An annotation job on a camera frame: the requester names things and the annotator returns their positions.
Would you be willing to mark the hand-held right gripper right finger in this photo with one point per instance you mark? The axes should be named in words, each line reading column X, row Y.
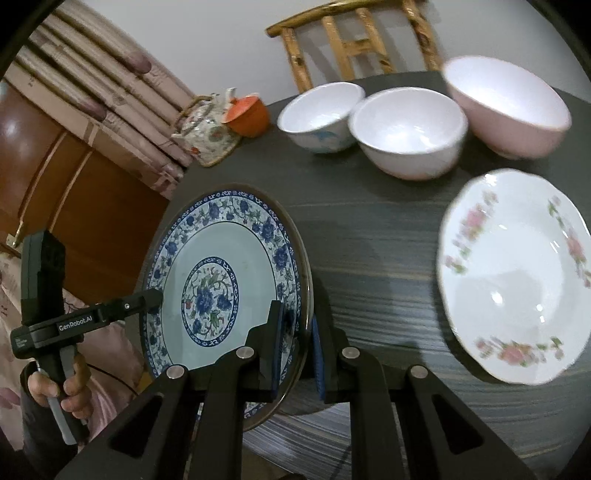
column 317, row 360

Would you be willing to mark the person's left forearm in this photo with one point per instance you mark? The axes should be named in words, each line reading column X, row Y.
column 37, row 438

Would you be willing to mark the orange teacup lid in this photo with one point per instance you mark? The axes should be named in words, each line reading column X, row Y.
column 238, row 108

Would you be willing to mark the blue floral plate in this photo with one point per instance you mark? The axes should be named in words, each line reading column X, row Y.
column 207, row 258

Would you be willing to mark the small white blue-print bowl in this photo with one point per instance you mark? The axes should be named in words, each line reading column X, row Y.
column 318, row 110

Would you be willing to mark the wooden chair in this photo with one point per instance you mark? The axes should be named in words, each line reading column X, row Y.
column 355, row 46

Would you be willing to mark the large pink bowl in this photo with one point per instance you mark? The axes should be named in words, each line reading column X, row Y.
column 503, row 97

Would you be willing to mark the pink floral curtain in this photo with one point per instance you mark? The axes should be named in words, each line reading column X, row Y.
column 92, row 69

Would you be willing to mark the person's left hand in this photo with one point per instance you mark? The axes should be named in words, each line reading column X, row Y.
column 79, row 385

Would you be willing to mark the brown wooden cabinet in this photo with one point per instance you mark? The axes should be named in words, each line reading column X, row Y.
column 92, row 207

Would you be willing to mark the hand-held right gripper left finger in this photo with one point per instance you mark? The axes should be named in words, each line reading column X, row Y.
column 276, row 355

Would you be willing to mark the orange teacup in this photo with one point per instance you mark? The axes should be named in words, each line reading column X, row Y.
column 251, row 122

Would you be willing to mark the plain white bowl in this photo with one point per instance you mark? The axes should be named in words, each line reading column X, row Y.
column 406, row 129

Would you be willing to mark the floral ceramic teapot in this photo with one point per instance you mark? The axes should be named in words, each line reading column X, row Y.
column 203, row 129

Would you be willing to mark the white pink-flowered plate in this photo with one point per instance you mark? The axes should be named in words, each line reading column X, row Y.
column 508, row 277

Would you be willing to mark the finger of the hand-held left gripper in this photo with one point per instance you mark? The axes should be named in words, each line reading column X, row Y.
column 134, row 304

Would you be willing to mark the brass cabinet latch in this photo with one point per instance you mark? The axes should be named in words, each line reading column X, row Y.
column 14, row 235

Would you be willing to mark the blue patterned plate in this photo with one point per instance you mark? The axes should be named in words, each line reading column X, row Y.
column 306, row 277

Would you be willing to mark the pink floral cloth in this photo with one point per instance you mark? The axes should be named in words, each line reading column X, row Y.
column 115, row 360

